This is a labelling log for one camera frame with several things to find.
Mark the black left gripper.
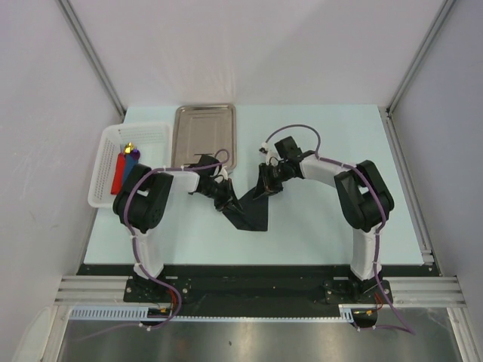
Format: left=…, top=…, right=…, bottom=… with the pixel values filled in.
left=200, top=178, right=245, bottom=216

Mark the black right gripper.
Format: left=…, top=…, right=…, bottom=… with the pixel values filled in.
left=253, top=161, right=292, bottom=201

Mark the black paper napkin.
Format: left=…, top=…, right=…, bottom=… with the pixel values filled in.
left=222, top=187, right=269, bottom=232

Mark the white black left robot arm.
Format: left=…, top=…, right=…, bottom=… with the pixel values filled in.
left=112, top=154, right=245, bottom=302

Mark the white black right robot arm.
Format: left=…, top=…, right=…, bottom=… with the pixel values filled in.
left=253, top=137, right=395, bottom=302

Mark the blue rolled napkin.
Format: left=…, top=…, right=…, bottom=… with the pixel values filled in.
left=123, top=154, right=139, bottom=179

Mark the red rolled napkin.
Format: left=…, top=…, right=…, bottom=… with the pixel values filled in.
left=110, top=153, right=125, bottom=195

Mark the stainless steel tray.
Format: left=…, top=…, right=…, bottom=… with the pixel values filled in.
left=171, top=104, right=237, bottom=172

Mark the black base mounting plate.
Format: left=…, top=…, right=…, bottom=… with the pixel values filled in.
left=78, top=264, right=437, bottom=328

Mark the white perforated plastic basket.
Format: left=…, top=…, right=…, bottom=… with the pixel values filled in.
left=88, top=121, right=172, bottom=208

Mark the gold metal fork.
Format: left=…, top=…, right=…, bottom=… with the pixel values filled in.
left=124, top=143, right=135, bottom=154

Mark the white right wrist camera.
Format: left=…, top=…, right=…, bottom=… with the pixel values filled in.
left=260, top=143, right=278, bottom=166

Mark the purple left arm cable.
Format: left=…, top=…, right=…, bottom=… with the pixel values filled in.
left=71, top=149, right=231, bottom=342

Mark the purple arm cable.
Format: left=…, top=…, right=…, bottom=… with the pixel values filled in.
left=260, top=124, right=416, bottom=336
left=71, top=149, right=231, bottom=342

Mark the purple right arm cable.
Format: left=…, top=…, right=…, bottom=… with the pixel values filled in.
left=260, top=124, right=416, bottom=336

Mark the aluminium frame rail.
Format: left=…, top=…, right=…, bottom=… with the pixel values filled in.
left=52, top=275, right=131, bottom=305

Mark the white slotted cable duct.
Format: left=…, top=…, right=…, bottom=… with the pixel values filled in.
left=70, top=306, right=149, bottom=321

